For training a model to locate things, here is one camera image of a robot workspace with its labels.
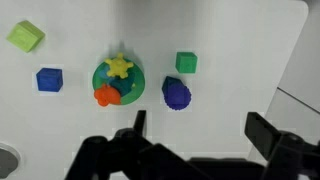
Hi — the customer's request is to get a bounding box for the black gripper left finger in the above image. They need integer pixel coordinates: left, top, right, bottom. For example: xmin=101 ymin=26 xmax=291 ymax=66
xmin=64 ymin=110 xmax=187 ymax=180

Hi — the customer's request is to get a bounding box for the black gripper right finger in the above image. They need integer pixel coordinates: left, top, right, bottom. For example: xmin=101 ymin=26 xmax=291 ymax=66
xmin=244 ymin=112 xmax=320 ymax=180

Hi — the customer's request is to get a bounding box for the orange toy figure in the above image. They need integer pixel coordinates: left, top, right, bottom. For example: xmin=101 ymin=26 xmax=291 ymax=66
xmin=94 ymin=84 xmax=121 ymax=107

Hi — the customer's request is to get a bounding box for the green plastic bowl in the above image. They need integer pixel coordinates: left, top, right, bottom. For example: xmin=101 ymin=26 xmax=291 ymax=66
xmin=92 ymin=58 xmax=145 ymax=107

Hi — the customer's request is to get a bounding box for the teal toy block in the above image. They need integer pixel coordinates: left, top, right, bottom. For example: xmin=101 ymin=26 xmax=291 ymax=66
xmin=109 ymin=78 xmax=134 ymax=96

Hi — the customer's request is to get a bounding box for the yellow star toy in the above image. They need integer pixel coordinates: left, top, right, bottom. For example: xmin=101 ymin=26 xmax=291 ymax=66
xmin=104 ymin=53 xmax=134 ymax=79

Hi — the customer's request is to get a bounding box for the dark green cube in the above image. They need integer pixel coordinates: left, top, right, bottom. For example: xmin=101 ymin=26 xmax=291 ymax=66
xmin=175 ymin=52 xmax=198 ymax=73

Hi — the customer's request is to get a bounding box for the blue cube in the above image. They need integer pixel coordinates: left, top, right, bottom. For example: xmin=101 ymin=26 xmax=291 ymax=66
xmin=36 ymin=68 xmax=63 ymax=92

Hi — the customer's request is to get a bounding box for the grey metal mounting plate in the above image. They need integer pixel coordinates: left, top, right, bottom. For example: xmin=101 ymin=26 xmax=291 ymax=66
xmin=0 ymin=143 xmax=21 ymax=179

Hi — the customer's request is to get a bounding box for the lime green cube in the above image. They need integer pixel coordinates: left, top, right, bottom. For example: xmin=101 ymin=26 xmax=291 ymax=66
xmin=6 ymin=20 xmax=45 ymax=53

